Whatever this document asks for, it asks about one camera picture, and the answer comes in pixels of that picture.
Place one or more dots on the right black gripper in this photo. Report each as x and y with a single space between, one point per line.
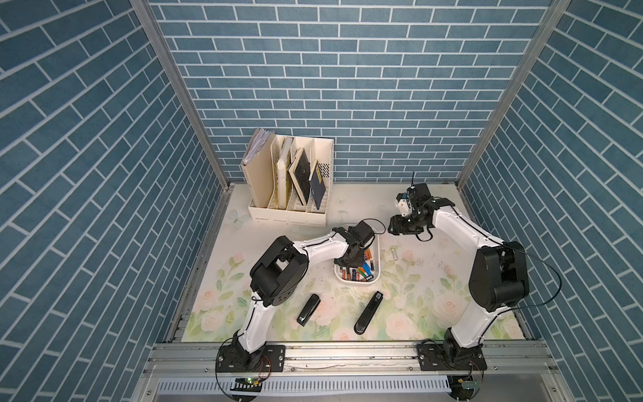
396 227

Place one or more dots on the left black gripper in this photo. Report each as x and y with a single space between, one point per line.
359 262

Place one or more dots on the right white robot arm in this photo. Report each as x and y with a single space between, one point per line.
498 278

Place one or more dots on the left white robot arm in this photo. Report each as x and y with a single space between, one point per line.
278 272

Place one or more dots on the white plastic storage box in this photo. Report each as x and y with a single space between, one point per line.
365 275

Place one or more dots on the dark blue notebook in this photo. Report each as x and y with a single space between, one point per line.
318 187

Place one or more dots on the floral table mat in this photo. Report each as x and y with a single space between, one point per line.
424 292

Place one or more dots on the long black stapler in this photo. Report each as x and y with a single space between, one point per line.
368 313

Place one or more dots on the beige desktop file organizer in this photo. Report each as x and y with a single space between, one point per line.
265 167

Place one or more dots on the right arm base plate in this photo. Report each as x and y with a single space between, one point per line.
449 358

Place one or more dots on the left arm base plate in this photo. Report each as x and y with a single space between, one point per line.
234 359

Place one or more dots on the aluminium mounting rail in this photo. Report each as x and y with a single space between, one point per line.
517 357

